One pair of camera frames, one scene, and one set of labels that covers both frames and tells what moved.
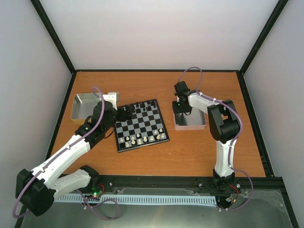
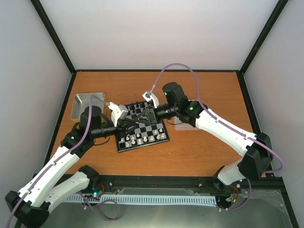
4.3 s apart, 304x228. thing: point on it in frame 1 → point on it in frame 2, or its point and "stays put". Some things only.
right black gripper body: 180,109 → 157,118
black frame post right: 269,24 stays put
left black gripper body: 122,118 → 121,128
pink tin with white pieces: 196,120 stays put
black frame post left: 53,35 stays put
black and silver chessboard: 145,127 stays put
